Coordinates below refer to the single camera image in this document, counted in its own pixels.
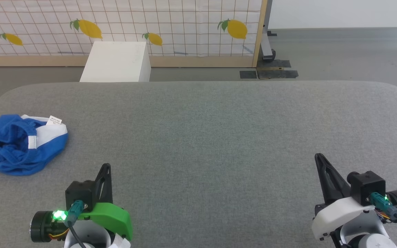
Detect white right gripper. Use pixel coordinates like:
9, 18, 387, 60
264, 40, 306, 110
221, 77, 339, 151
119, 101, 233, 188
311, 153, 397, 241

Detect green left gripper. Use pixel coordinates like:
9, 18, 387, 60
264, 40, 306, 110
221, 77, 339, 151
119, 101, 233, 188
30, 163, 133, 242

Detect blue and white shorts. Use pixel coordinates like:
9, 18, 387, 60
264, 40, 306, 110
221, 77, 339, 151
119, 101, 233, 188
0, 114, 69, 176

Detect brown and black floor board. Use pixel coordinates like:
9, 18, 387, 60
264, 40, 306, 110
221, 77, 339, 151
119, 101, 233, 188
256, 67, 299, 80

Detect white box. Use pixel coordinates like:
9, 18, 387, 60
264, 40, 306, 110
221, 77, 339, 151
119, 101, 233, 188
80, 41, 151, 82

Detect grey metal stand with wheel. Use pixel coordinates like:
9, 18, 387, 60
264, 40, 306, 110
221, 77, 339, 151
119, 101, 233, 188
259, 0, 277, 63

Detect lemon print grid panel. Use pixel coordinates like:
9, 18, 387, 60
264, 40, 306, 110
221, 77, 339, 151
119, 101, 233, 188
0, 0, 268, 68

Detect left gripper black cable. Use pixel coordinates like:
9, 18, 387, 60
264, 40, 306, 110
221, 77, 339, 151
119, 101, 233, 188
63, 200, 88, 248

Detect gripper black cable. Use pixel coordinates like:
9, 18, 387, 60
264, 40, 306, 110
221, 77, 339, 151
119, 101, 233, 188
63, 200, 88, 248
370, 192, 397, 242

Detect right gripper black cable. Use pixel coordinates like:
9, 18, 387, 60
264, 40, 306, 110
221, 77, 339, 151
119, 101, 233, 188
370, 192, 397, 242

